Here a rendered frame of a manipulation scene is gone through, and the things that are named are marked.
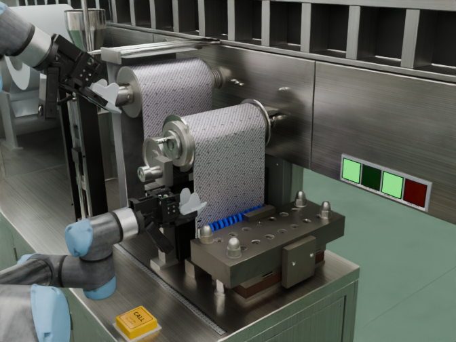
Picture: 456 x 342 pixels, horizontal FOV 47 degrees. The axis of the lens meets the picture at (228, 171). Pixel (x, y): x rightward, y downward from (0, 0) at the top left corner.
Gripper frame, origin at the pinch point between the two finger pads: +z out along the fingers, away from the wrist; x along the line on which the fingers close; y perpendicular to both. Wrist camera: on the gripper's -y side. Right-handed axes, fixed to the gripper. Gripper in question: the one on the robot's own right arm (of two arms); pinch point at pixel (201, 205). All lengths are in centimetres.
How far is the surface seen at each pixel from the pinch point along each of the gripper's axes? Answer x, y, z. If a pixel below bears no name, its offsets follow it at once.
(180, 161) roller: 3.2, 12.2, -3.7
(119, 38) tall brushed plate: 98, 31, 30
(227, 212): -0.2, -4.2, 8.3
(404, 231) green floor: 71, -109, 213
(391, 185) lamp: -35.8, 9.4, 29.1
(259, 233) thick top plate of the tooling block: -12.3, -5.9, 9.1
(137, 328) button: -13.2, -16.6, -27.6
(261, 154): -0.2, 9.6, 20.3
